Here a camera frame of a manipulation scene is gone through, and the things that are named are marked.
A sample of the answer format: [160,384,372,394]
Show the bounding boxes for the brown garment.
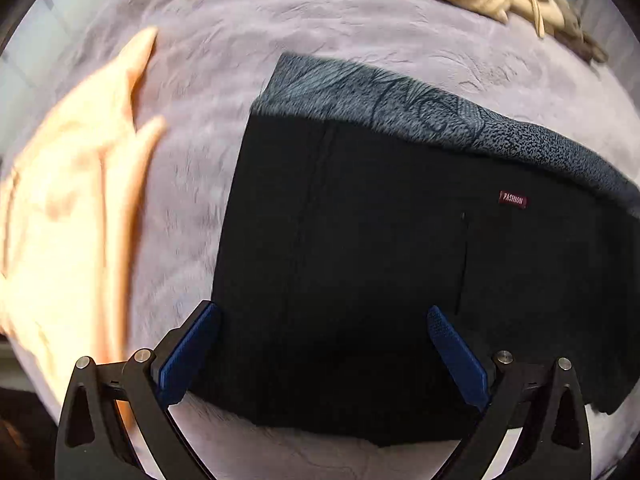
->
[500,0,610,64]

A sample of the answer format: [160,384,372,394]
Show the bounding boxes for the purple embossed blanket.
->
[0,0,640,480]

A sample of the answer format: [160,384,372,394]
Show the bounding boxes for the orange cloth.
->
[0,26,168,431]

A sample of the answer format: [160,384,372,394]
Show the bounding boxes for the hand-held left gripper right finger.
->
[426,305,593,480]

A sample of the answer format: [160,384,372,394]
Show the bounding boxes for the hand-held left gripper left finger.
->
[54,300,223,480]

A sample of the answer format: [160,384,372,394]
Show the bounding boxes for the black pants with patterned lining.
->
[192,52,640,448]

